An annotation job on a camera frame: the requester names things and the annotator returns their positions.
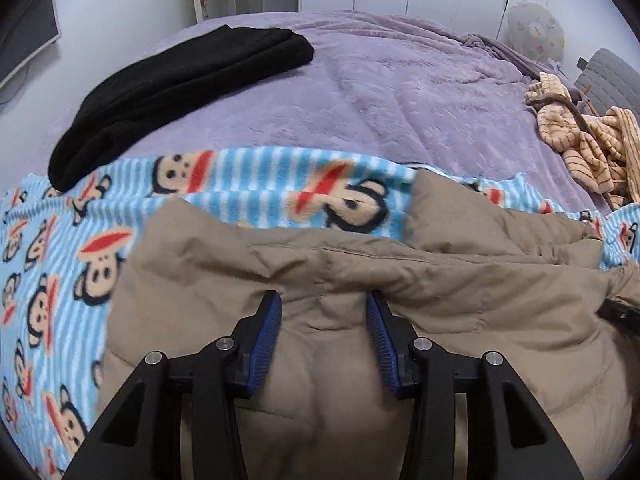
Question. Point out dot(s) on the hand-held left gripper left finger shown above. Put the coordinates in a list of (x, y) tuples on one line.
[(265, 341)]

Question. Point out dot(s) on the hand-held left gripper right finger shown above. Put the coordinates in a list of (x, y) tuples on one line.
[(382, 346)]

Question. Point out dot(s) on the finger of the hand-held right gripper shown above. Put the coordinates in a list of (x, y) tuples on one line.
[(620, 315)]

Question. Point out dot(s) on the beige puffer jacket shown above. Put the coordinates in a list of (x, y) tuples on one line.
[(450, 285)]

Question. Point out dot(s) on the beige striped fleece garment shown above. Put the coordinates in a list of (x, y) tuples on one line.
[(560, 125)]

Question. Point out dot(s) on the blue striped monkey print blanket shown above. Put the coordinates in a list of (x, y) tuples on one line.
[(65, 240)]

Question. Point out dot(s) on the grey padded headboard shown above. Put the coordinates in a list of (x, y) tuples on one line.
[(607, 70)]

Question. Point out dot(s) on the white plastic clip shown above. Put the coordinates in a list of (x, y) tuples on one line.
[(555, 65)]

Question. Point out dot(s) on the purple fleece bed blanket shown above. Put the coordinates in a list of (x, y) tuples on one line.
[(375, 85)]

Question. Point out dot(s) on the black folded garment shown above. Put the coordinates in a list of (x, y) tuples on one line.
[(175, 85)]

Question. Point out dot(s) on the white printed round cushion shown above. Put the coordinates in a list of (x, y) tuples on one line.
[(535, 30)]

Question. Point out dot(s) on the wall-mounted flat screen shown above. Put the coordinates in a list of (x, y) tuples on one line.
[(25, 35)]

